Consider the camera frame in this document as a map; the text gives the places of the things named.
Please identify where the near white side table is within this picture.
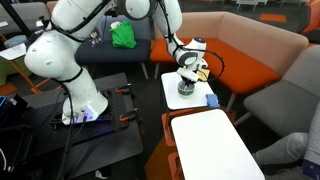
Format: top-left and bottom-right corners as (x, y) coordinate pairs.
(161, 72), (213, 110)

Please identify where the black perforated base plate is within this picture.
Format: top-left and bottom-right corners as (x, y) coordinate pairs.
(19, 72), (138, 148)

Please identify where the grey sofa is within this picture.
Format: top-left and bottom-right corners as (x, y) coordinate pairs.
(234, 45), (320, 136)

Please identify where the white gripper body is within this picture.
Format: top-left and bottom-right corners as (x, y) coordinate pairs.
(177, 59), (208, 82)

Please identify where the far white side table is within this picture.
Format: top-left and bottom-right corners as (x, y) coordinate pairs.
(171, 109), (265, 180)

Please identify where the yellow snack bag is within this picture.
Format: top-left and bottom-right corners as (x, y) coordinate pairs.
(197, 69), (210, 82)

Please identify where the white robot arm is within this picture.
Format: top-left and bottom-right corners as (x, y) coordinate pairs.
(24, 0), (207, 125)

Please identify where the orange black clamp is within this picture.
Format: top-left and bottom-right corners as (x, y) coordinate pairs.
(115, 83), (136, 99)
(119, 108), (143, 125)

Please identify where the person in grey sweater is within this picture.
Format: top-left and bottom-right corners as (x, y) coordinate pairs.
(252, 104), (320, 180)

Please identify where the green bag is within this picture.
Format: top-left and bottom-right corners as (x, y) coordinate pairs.
(109, 21), (137, 49)

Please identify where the blue sponge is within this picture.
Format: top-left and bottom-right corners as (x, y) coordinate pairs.
(206, 94), (220, 108)

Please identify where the dark blue chair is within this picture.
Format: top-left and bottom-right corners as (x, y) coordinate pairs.
(75, 15), (151, 79)

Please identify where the white and green mug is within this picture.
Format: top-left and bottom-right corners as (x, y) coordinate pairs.
(177, 80), (195, 98)

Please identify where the orange sofa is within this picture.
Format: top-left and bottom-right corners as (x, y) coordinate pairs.
(149, 11), (310, 113)

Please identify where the white side table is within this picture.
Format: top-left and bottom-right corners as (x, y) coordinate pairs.
(161, 72), (213, 110)
(171, 109), (265, 180)

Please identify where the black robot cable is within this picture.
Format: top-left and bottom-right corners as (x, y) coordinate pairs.
(156, 0), (226, 84)

